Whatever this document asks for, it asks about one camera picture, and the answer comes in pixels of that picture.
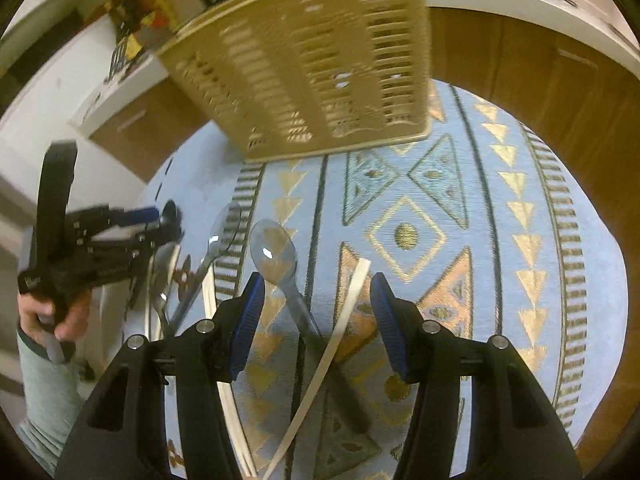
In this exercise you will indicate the beige plastic slotted basket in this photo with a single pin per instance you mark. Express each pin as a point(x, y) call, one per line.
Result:
point(320, 60)

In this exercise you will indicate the person's left forearm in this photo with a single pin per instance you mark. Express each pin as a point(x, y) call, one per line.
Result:
point(45, 410)

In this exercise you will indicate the long metal spoon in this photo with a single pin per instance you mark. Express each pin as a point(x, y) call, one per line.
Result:
point(220, 240)

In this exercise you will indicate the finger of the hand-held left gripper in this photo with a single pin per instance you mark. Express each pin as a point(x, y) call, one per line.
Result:
point(137, 216)
point(150, 245)

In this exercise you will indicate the pile of colourful clutter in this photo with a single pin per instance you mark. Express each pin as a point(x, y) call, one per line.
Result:
point(135, 25)

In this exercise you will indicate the wooden chopstick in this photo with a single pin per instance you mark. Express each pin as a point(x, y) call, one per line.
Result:
point(345, 320)
point(210, 300)

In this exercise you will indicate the wooden drawer unit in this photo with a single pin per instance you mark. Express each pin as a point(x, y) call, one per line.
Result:
point(145, 120)

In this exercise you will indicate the blue patterned rug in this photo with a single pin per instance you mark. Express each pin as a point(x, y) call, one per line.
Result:
point(575, 285)

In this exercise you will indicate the clear plastic spoon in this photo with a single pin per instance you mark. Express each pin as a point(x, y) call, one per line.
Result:
point(275, 255)

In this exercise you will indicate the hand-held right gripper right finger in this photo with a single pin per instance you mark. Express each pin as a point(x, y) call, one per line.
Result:
point(387, 330)

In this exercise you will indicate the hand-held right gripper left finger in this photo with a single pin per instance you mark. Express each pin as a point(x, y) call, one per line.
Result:
point(247, 325)

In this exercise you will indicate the wooden cabinet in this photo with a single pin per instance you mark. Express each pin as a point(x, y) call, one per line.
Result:
point(550, 125)

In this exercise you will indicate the person's left hand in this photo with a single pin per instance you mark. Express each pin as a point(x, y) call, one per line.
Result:
point(75, 315)

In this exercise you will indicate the short metal spoon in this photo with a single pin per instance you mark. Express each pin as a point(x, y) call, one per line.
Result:
point(162, 270)

